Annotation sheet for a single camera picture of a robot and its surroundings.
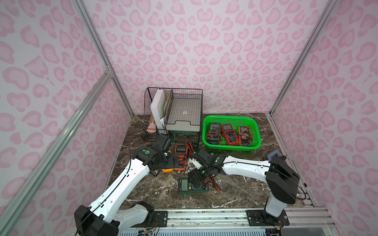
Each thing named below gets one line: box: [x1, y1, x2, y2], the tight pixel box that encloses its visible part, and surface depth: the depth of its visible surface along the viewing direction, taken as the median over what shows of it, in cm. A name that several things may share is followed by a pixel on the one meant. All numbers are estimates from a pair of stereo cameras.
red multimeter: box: [221, 123, 239, 146], surface depth 103 cm
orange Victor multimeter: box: [238, 125, 252, 148], surface depth 102 cm
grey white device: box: [267, 149, 282, 161], surface depth 94 cm
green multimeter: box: [178, 177, 210, 195], surface depth 82 cm
